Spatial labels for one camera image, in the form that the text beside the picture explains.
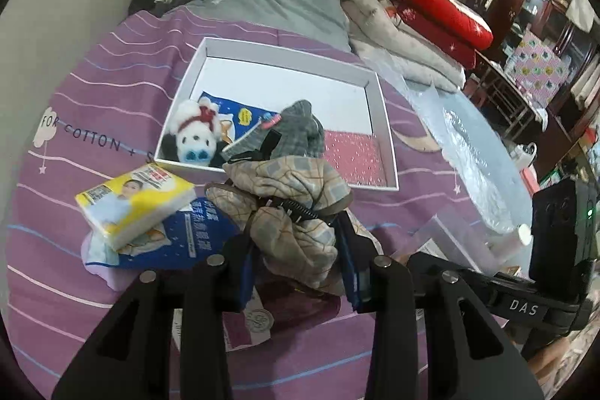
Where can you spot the red star-print pillow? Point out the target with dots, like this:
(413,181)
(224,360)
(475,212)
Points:
(436,37)

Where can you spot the pink glitter sponge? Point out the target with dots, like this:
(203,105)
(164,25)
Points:
(356,156)

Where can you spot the lavender soft pad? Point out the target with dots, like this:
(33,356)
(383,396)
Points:
(105,278)

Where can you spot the maroon roll packet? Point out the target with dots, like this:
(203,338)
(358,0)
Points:
(290,306)

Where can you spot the clear plastic bag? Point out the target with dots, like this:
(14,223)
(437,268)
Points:
(468,147)

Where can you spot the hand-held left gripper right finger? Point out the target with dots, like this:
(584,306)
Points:
(354,273)

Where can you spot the pink hair clip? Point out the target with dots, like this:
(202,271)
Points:
(269,121)

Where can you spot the blue dog-print eye mask packet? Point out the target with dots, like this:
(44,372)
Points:
(197,236)
(234,114)

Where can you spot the gray blanket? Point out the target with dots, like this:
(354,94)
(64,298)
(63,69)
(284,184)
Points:
(272,1)

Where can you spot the purple striped bedsheet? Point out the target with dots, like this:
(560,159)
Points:
(93,100)

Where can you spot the white folded quilt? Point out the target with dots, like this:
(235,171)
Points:
(403,48)

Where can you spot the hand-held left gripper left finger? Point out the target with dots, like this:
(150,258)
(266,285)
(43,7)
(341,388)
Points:
(246,283)

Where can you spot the yellow tissue pack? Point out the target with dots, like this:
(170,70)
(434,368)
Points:
(136,203)

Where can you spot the white cardboard box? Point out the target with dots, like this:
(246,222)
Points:
(281,81)

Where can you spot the white plush dog toy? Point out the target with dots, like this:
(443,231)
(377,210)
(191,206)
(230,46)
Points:
(194,142)

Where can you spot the beige plaid cloth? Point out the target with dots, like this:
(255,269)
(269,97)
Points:
(290,189)

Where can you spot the grey plaid cloth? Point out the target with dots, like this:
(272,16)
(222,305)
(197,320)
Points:
(300,133)

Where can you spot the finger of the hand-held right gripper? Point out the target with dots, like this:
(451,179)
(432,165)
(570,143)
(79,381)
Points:
(473,280)

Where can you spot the person's right forearm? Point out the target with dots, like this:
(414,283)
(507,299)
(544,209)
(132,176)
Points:
(553,362)

